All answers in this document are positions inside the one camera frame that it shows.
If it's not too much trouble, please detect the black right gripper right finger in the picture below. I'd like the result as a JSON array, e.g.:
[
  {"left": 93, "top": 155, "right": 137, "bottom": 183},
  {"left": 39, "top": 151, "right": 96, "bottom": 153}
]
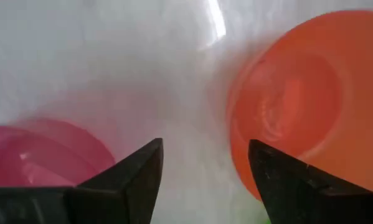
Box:
[{"left": 248, "top": 139, "right": 373, "bottom": 224}]

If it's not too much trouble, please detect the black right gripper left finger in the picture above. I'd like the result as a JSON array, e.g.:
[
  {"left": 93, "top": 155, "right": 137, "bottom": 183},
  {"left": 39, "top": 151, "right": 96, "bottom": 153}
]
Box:
[{"left": 0, "top": 138, "right": 164, "bottom": 224}]

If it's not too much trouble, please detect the small pink plastic bowl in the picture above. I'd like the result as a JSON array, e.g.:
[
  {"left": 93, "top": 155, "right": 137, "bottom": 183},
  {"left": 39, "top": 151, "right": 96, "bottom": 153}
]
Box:
[{"left": 0, "top": 118, "right": 117, "bottom": 188}]

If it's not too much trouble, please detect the small orange plastic bowl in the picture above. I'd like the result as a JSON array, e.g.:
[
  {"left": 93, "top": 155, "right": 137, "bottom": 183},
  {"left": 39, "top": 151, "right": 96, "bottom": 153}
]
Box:
[{"left": 225, "top": 9, "right": 373, "bottom": 202}]

